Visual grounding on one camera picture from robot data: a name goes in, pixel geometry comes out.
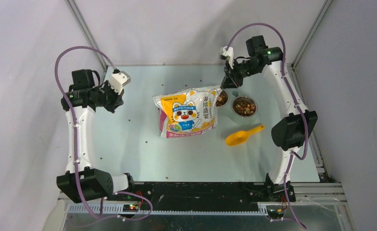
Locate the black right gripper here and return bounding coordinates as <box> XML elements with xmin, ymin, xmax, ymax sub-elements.
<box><xmin>221</xmin><ymin>58</ymin><xmax>260</xmax><ymax>89</ymax></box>

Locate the pet food bag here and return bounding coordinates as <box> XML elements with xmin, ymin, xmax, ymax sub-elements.
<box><xmin>153</xmin><ymin>85</ymin><xmax>222</xmax><ymax>139</ymax></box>

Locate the yellow plastic scoop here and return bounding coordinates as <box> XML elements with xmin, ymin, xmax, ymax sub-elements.
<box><xmin>225</xmin><ymin>125</ymin><xmax>265</xmax><ymax>146</ymax></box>

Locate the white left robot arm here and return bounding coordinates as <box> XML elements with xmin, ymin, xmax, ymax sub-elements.
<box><xmin>56</xmin><ymin>69</ymin><xmax>137</xmax><ymax>203</ymax></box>

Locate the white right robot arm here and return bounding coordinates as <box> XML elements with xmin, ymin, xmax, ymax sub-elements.
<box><xmin>220</xmin><ymin>36</ymin><xmax>318</xmax><ymax>201</ymax></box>

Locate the left steel bowl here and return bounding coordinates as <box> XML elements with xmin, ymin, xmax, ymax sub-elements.
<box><xmin>215</xmin><ymin>90</ymin><xmax>229</xmax><ymax>107</ymax></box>

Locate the steel bowl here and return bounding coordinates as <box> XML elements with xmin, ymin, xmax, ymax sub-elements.
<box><xmin>231</xmin><ymin>96</ymin><xmax>258</xmax><ymax>117</ymax></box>
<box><xmin>215</xmin><ymin>90</ymin><xmax>229</xmax><ymax>107</ymax></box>

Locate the right steel bowl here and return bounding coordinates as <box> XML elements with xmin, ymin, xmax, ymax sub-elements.
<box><xmin>231</xmin><ymin>96</ymin><xmax>258</xmax><ymax>117</ymax></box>

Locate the pale green bowl stand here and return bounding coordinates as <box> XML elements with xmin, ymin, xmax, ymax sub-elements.
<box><xmin>216</xmin><ymin>89</ymin><xmax>259</xmax><ymax>126</ymax></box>

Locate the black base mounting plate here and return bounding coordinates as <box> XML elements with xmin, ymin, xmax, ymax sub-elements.
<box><xmin>127</xmin><ymin>182</ymin><xmax>296</xmax><ymax>212</ymax></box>

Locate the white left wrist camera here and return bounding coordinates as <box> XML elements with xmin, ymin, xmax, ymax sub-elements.
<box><xmin>108</xmin><ymin>71</ymin><xmax>131</xmax><ymax>95</ymax></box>

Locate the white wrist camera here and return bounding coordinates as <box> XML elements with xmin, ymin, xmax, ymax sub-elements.
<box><xmin>108</xmin><ymin>71</ymin><xmax>131</xmax><ymax>95</ymax></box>
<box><xmin>219</xmin><ymin>46</ymin><xmax>234</xmax><ymax>69</ymax></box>

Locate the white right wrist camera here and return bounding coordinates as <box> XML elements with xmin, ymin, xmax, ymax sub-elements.
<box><xmin>219</xmin><ymin>46</ymin><xmax>234</xmax><ymax>69</ymax></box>

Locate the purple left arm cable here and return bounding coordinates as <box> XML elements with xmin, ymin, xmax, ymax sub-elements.
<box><xmin>54</xmin><ymin>46</ymin><xmax>153</xmax><ymax>222</ymax></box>

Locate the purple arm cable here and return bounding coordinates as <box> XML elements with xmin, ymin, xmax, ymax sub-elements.
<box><xmin>226</xmin><ymin>23</ymin><xmax>310</xmax><ymax>230</ymax></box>
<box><xmin>54</xmin><ymin>46</ymin><xmax>153</xmax><ymax>222</ymax></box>

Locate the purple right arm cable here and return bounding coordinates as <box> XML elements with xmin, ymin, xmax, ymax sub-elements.
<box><xmin>226</xmin><ymin>23</ymin><xmax>310</xmax><ymax>230</ymax></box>

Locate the aluminium frame rail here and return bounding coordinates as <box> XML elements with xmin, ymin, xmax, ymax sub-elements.
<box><xmin>58</xmin><ymin>181</ymin><xmax>349</xmax><ymax>216</ymax></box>

